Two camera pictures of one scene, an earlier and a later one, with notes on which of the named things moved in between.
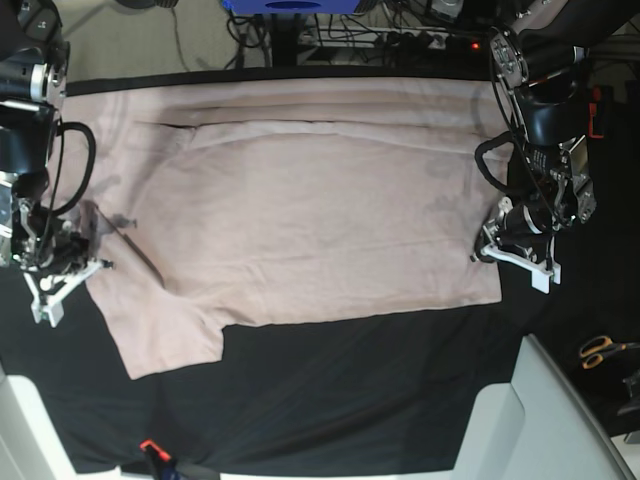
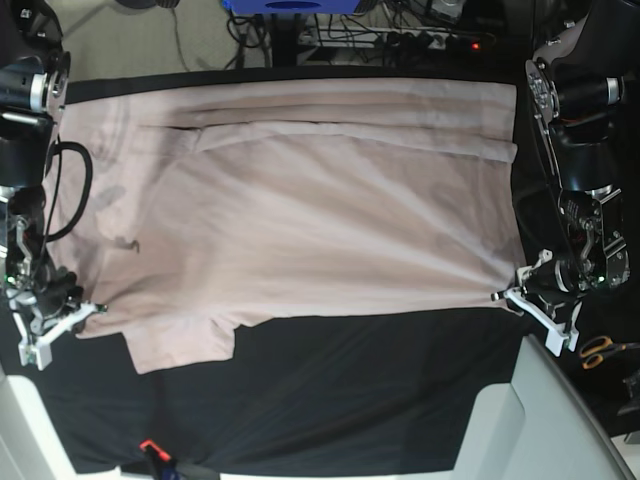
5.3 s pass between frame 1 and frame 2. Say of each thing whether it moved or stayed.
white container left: stayed
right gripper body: moved
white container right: stayed
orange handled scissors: stayed
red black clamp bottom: stayed
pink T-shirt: stayed
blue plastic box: stayed
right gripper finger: moved
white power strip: stayed
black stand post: stayed
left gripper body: moved
